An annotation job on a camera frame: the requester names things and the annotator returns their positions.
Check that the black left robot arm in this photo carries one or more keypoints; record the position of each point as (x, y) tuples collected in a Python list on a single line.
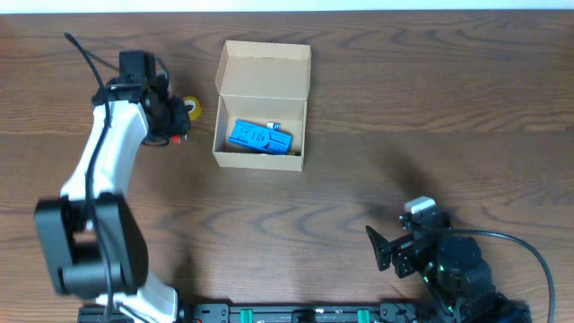
[(92, 245)]

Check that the small white blue item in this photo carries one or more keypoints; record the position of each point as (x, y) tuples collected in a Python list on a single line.
[(273, 126)]

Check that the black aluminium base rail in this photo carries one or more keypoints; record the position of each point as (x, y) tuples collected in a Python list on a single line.
[(223, 313)]

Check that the blue plastic block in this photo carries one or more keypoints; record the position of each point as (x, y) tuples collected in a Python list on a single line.
[(261, 139)]

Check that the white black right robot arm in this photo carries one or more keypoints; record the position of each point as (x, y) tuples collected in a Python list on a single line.
[(452, 269)]

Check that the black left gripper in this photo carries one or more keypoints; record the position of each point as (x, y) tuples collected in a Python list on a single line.
[(180, 119)]

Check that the brown cardboard box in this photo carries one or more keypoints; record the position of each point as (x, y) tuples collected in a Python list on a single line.
[(261, 82)]

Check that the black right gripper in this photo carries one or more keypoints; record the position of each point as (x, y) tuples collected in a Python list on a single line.
[(403, 250)]

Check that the yellow clear tape roll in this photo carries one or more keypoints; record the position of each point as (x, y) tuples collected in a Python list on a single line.
[(193, 107)]

